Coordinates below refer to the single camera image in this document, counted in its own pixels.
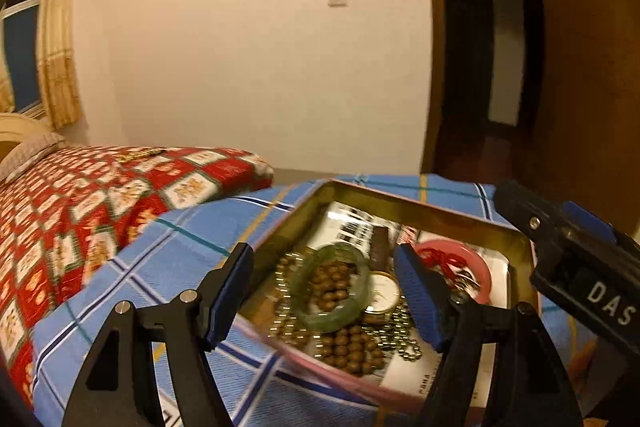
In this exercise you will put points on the small items on bed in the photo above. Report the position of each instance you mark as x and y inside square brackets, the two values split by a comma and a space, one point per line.
[139, 154]

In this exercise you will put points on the beige curtain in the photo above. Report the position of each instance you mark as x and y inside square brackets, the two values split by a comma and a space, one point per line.
[56, 71]

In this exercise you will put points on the window with dark glass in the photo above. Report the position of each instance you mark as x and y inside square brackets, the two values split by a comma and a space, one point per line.
[19, 82]

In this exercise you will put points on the dark wooden door frame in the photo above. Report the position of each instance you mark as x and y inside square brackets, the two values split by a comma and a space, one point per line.
[486, 57]

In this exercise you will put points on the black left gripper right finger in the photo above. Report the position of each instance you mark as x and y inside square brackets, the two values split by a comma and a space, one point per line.
[529, 384]

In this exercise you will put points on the person's right hand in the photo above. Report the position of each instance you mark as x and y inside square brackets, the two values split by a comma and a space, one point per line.
[579, 365]

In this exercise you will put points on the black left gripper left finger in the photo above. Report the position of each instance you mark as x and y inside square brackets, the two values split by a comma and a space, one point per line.
[116, 385]

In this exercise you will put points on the pink metal tin box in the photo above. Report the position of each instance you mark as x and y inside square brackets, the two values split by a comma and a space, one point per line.
[459, 210]

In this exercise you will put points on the red bear patterned bedspread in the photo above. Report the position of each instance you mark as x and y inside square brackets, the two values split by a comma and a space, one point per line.
[75, 209]

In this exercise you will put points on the cream wooden headboard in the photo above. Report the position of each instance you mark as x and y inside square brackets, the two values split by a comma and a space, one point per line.
[17, 128]

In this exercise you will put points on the brown wooden door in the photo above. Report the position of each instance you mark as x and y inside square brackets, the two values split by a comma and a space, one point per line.
[584, 145]

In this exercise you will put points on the green jade bangle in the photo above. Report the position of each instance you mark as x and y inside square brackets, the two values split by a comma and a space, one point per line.
[331, 288]

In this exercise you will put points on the blue plaid towel cloth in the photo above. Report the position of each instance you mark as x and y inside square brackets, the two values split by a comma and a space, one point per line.
[259, 387]

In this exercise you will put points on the striped pillow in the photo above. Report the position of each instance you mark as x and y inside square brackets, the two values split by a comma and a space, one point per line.
[28, 152]

